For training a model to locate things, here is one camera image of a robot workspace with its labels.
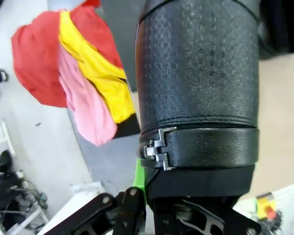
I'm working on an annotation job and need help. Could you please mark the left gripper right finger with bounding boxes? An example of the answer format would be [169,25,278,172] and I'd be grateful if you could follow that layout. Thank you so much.
[153,198,262,235]

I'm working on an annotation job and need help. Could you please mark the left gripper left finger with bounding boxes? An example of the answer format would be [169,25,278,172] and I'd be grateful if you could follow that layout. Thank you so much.
[44,158,147,235]

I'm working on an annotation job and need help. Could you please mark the black leather buckle shoe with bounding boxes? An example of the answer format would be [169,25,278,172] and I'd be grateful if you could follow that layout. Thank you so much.
[134,0,260,213]

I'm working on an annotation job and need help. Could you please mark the pink cloth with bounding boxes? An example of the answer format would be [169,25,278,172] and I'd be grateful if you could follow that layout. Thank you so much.
[58,46,118,147]

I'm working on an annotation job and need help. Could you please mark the yellow cloth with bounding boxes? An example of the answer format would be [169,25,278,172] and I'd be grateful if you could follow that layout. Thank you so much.
[58,11,137,124]

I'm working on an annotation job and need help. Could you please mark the white metal rack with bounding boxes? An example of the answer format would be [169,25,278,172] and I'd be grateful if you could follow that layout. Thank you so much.
[0,117,17,157]

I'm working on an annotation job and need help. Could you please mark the red cloth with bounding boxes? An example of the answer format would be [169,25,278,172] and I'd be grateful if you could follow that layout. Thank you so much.
[11,0,124,108]

